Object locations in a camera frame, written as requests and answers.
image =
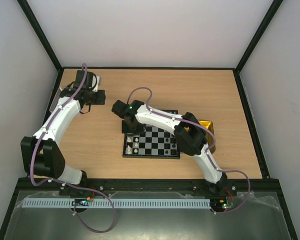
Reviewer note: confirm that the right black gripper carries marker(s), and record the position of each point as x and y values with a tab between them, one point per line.
131	127

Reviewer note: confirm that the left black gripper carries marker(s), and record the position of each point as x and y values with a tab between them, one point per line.
101	99

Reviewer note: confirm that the black magnetic chess board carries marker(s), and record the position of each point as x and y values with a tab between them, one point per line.
154	143

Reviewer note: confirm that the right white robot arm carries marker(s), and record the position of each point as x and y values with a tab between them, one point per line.
190	136

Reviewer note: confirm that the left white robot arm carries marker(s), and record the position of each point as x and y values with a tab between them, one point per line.
41	154

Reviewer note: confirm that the silver metal tray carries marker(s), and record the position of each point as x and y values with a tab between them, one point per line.
53	103

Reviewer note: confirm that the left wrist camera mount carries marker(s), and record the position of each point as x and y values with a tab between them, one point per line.
96	82

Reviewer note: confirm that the black frame enclosure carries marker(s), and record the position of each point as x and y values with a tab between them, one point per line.
275	5

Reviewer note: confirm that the white slotted cable duct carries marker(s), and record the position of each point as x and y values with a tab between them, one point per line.
100	203

